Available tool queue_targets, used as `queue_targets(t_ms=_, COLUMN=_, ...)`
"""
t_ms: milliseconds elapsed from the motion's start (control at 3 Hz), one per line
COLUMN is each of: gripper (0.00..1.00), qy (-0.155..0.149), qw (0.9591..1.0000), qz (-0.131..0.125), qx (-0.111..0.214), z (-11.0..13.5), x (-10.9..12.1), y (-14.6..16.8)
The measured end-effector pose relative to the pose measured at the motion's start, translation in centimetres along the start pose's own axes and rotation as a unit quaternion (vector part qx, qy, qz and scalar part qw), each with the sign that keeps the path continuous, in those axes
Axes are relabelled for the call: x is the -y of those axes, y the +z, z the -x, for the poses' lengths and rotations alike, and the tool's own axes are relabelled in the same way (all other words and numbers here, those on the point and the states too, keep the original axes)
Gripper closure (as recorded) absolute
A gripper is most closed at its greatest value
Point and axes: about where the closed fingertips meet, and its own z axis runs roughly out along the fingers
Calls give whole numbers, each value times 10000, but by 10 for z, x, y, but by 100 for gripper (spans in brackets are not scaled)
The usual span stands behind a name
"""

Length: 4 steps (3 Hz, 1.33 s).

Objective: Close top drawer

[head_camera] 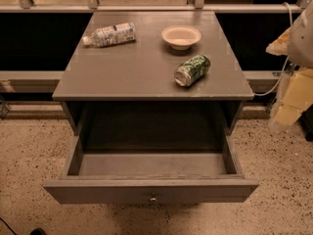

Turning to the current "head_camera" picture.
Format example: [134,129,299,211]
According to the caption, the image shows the grey top drawer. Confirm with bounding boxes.
[42,110,260,206]

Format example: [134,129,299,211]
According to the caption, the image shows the metal railing frame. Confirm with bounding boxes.
[0,0,313,95]

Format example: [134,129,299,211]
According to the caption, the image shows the white cable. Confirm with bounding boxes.
[253,1,294,98]

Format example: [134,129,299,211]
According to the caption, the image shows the clear plastic water bottle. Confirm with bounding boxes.
[82,23,136,48]

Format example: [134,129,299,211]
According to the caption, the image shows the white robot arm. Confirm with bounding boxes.
[266,1,313,126]

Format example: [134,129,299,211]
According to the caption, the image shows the white paper bowl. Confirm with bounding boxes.
[161,25,201,50]

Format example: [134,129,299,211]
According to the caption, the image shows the green soda can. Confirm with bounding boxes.
[174,55,210,87]

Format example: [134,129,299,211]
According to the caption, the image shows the grey wooden cabinet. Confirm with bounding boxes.
[52,10,255,137]

